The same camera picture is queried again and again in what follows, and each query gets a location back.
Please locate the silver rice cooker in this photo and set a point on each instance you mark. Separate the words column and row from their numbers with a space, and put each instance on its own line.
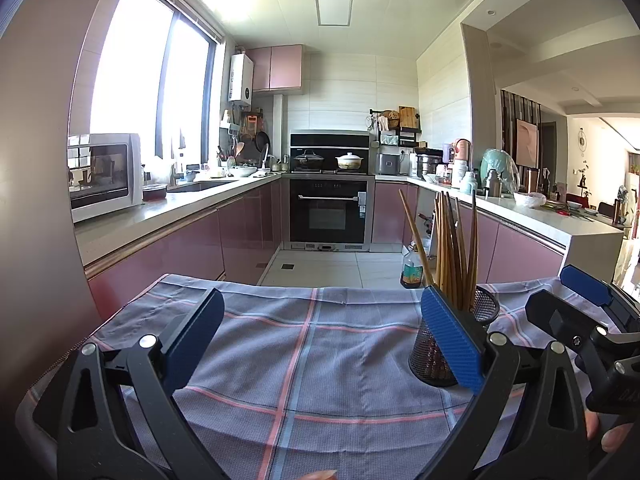
column 387, row 164

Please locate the wall clock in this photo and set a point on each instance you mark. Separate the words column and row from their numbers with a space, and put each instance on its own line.
column 582, row 140

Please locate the mint green appliance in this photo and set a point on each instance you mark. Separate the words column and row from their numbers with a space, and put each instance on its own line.
column 500, row 167

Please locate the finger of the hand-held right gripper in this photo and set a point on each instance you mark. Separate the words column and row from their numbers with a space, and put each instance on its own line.
column 585, row 282
column 555, row 317

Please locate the bunch of bamboo chopsticks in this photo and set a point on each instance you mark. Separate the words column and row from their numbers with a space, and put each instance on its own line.
column 445, row 260

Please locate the pink kettle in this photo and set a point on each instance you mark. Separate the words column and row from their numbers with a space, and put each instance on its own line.
column 462, row 151

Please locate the white microwave oven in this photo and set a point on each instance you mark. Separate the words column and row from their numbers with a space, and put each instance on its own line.
column 100, row 175

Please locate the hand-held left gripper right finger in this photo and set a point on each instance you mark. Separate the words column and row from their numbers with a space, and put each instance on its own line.
column 450, row 335

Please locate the white water heater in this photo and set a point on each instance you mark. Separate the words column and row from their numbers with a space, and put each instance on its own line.
column 241, row 80

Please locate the black mesh pen holder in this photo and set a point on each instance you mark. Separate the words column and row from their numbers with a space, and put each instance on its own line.
column 430, row 360

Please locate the kitchen window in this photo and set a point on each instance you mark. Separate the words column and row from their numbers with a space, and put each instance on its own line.
column 130, row 70

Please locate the framed wall painting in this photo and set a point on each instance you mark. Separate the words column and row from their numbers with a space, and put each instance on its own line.
column 526, row 142

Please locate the cooking oil bottle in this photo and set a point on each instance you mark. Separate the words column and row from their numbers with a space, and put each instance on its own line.
column 411, row 272

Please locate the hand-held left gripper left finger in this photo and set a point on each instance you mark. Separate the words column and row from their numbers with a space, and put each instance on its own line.
column 195, row 340

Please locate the hanging frying pan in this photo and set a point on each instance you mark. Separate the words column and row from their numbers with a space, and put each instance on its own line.
column 262, row 141

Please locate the plaid grey tablecloth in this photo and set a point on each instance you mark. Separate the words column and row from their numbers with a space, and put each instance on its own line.
column 325, row 360

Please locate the metal faucet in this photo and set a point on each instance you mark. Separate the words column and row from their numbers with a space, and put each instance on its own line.
column 176, row 176

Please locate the pink kitchen base cabinet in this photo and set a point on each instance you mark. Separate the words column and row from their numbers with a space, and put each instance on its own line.
column 190, row 245
column 520, row 255

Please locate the black built-in oven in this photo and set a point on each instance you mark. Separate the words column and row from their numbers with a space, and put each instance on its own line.
column 327, row 212

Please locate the steel pressure cooker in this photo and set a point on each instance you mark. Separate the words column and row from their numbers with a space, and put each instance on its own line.
column 428, row 162

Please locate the dark red bowl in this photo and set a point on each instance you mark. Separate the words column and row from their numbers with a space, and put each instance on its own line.
column 155, row 193

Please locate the person's right hand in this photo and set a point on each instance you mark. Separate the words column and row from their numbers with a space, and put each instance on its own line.
column 620, row 442

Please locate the ceiling light panel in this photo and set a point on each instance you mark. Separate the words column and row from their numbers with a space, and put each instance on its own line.
column 334, row 7

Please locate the white plastic-wrapped bowl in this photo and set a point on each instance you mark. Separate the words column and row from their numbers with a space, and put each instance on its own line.
column 530, row 200

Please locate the grey refrigerator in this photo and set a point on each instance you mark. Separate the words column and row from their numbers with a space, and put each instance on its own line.
column 35, row 160

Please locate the white casserole pot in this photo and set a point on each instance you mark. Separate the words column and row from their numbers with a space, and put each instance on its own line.
column 349, row 161

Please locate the pink wall cabinet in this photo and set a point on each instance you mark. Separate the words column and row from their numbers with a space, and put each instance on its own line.
column 277, row 67

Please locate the black lidded wok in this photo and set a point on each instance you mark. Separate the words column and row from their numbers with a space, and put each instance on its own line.
column 308, row 161

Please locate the stainless steel thermos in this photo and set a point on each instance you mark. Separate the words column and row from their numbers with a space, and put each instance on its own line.
column 492, row 184

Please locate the black range hood stove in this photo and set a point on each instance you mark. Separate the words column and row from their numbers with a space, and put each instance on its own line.
column 330, row 141

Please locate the wooden cutting board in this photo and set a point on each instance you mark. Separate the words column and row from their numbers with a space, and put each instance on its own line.
column 408, row 117

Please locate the kitchen sink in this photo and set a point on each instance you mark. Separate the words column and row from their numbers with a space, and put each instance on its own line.
column 200, row 186

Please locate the black wall rack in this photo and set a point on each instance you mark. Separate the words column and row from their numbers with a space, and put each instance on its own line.
column 392, row 137

